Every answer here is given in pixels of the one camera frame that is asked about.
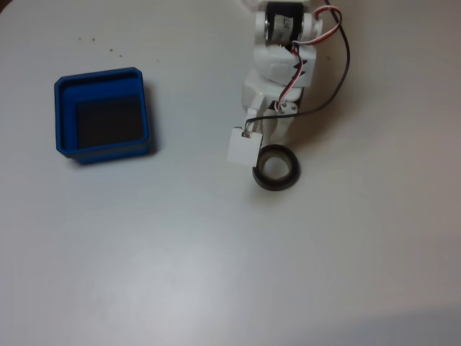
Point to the blue square plastic box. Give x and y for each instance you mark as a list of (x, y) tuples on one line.
[(104, 153)]

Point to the black tape roll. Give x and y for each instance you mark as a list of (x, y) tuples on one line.
[(275, 185)]

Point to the white camera box with mount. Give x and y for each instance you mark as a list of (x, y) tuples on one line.
[(241, 147)]

